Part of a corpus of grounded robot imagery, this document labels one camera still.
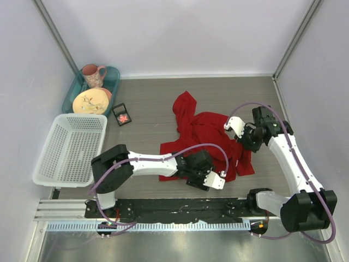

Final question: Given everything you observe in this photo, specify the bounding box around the right aluminium corner post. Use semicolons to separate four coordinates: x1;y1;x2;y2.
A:
272;0;324;82

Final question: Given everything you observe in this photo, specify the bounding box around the yellow floral plate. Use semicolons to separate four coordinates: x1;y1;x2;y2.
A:
73;88;110;115

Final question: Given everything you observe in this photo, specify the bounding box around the left aluminium corner post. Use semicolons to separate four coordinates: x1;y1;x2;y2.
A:
32;0;79;74

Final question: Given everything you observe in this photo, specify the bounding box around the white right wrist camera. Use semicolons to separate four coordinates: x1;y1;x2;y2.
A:
224;116;245;138

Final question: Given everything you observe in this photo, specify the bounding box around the aluminium corner post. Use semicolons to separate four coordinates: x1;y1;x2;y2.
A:
32;0;79;74
272;0;324;82

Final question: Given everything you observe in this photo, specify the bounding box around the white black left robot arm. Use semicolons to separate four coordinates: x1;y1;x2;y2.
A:
91;144;222;218

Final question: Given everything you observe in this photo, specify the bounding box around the aluminium extrusion rail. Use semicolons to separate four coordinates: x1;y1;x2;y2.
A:
34;199;88;221

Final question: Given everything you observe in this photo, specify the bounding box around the teal plastic tray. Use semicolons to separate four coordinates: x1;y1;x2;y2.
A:
62;66;120;117

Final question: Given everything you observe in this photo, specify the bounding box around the pink floral mug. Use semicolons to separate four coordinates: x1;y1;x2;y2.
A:
81;64;107;88

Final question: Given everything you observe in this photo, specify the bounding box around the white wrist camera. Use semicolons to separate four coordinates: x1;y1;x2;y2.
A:
203;171;225;190
224;116;245;138

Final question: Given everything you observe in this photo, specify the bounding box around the black box with red brooch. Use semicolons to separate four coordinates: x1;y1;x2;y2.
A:
111;103;132;127

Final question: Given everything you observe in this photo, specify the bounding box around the white perforated plastic basket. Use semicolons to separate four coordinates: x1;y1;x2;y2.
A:
32;114;107;188

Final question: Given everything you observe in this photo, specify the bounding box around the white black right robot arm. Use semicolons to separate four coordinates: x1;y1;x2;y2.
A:
230;106;338;233

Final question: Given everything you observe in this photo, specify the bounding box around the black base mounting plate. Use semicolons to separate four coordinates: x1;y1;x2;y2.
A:
84;198;279;224

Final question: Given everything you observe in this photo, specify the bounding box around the pink plate under yellow plate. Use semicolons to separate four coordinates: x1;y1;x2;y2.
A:
100;88;112;101

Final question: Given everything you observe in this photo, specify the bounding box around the white slotted cable duct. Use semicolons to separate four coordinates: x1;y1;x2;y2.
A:
46;220;250;232

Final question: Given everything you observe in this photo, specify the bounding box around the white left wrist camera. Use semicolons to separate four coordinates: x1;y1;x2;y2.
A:
203;171;225;190

